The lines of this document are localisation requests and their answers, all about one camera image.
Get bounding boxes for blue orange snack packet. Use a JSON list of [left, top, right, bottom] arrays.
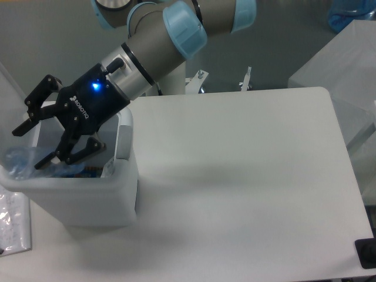
[[69, 166, 103, 178]]

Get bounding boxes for black device at edge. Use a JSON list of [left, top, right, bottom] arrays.
[[355, 238, 375, 269]]

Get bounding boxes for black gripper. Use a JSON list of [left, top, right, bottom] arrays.
[[12, 63, 130, 170]]

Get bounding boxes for white trash can lid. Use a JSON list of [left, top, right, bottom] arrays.
[[0, 64, 35, 166]]

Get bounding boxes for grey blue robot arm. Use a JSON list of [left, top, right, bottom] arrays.
[[12, 1, 257, 170]]

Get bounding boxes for translucent white storage box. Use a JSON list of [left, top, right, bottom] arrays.
[[288, 20, 375, 206]]

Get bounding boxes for clear crushed plastic bottle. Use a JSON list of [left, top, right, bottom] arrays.
[[2, 145, 86, 180]]

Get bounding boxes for white pedestal base bracket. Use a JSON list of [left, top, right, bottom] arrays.
[[185, 69, 209, 95]]

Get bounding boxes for white plastic trash can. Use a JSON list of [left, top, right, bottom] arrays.
[[1, 108, 139, 227]]

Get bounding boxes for blue water jug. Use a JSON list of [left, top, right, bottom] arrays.
[[327, 0, 375, 33]]

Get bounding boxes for white green plastic wrapper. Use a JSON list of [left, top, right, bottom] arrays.
[[100, 157, 115, 178]]

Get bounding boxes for paper sheet in sleeve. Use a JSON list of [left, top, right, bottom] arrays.
[[1, 186, 32, 257]]

